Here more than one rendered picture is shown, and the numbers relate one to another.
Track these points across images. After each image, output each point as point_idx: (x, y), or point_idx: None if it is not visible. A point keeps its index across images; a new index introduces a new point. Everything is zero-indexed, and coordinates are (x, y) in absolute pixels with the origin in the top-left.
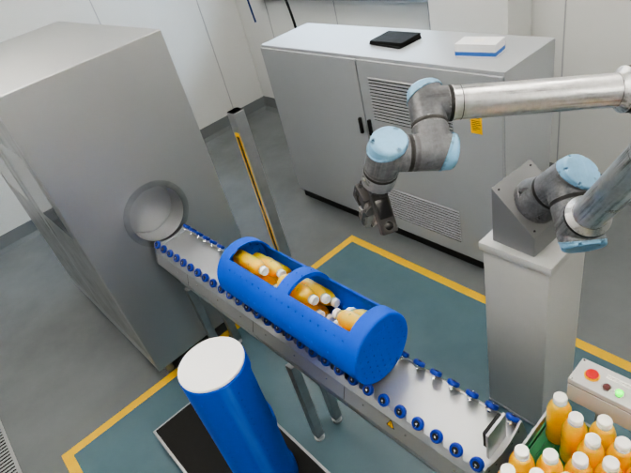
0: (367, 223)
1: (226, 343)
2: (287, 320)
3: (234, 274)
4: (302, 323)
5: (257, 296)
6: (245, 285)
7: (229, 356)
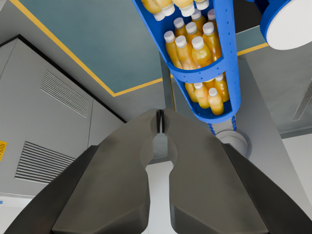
0: (200, 143)
1: (275, 38)
2: (234, 29)
3: (237, 97)
4: (230, 13)
5: (237, 70)
6: (237, 84)
7: (287, 21)
